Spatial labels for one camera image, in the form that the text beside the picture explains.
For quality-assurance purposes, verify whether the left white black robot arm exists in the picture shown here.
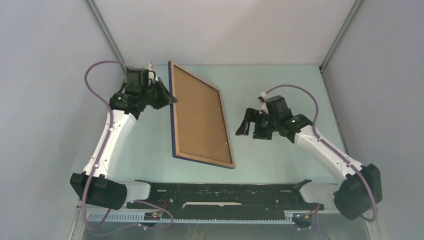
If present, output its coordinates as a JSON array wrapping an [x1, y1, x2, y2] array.
[[70, 64, 178, 210]]

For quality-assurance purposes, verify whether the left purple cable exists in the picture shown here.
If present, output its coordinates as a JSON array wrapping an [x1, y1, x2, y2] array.
[[81, 60, 175, 238]]

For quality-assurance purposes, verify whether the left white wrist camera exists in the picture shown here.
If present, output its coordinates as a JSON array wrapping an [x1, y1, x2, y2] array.
[[145, 62, 157, 84]]

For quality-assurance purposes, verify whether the brown backing board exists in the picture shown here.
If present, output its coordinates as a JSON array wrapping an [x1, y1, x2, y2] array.
[[172, 65, 232, 165]]

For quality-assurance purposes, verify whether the aluminium rail frame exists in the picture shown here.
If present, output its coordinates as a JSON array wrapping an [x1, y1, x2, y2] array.
[[67, 188, 379, 240]]

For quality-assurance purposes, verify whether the small green circuit board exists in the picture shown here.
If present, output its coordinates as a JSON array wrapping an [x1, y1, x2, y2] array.
[[143, 212, 162, 221]]

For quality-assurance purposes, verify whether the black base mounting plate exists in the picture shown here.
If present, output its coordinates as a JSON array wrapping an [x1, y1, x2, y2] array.
[[146, 182, 318, 223]]

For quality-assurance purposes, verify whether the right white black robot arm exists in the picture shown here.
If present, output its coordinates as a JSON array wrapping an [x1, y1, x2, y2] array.
[[235, 95, 383, 220]]

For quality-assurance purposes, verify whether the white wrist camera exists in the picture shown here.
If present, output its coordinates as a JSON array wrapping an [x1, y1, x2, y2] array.
[[258, 92, 269, 114], [145, 62, 157, 84]]

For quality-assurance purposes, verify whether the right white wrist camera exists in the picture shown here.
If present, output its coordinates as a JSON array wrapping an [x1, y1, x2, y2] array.
[[258, 92, 269, 114]]

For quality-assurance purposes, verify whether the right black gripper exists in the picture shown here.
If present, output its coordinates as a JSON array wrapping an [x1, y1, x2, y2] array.
[[235, 108, 279, 141]]

